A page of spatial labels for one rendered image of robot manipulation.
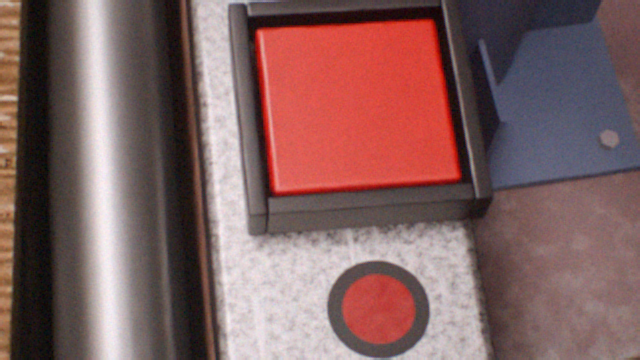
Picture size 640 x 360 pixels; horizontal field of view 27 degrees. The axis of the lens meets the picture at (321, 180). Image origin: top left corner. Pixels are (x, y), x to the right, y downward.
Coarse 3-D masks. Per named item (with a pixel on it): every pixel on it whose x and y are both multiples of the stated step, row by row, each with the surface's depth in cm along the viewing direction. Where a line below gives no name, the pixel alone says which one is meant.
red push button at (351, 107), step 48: (288, 48) 43; (336, 48) 43; (384, 48) 43; (432, 48) 43; (288, 96) 42; (336, 96) 42; (384, 96) 42; (432, 96) 43; (288, 144) 42; (336, 144) 42; (384, 144) 42; (432, 144) 42; (288, 192) 41; (336, 192) 41
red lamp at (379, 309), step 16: (352, 288) 41; (368, 288) 41; (384, 288) 41; (400, 288) 41; (352, 304) 41; (368, 304) 41; (384, 304) 41; (400, 304) 41; (352, 320) 41; (368, 320) 41; (384, 320) 41; (400, 320) 41; (368, 336) 40; (384, 336) 41; (400, 336) 41
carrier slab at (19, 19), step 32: (0, 0) 42; (0, 32) 42; (0, 64) 41; (0, 96) 41; (0, 128) 40; (0, 160) 40; (0, 192) 39; (0, 224) 39; (0, 256) 38; (0, 288) 38; (0, 320) 38; (0, 352) 37
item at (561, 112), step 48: (480, 0) 128; (528, 0) 133; (576, 0) 149; (480, 48) 135; (528, 48) 152; (576, 48) 152; (480, 96) 137; (528, 96) 149; (576, 96) 150; (528, 144) 146; (576, 144) 147; (624, 144) 147
